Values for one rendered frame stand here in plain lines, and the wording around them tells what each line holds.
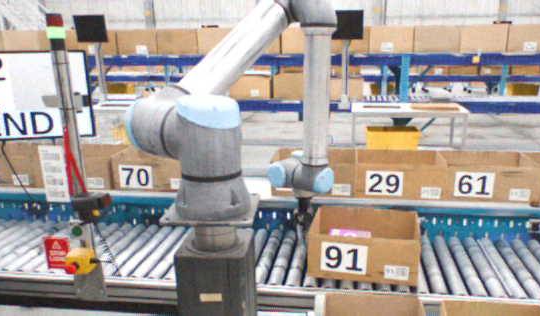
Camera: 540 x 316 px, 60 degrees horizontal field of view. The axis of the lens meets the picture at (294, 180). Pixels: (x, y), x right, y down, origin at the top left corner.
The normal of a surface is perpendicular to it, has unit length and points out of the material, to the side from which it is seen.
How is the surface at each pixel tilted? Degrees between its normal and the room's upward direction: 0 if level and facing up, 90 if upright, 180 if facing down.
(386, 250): 90
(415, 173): 90
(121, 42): 89
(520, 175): 90
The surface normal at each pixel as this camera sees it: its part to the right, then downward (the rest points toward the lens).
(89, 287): -0.12, 0.29
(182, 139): -0.61, 0.23
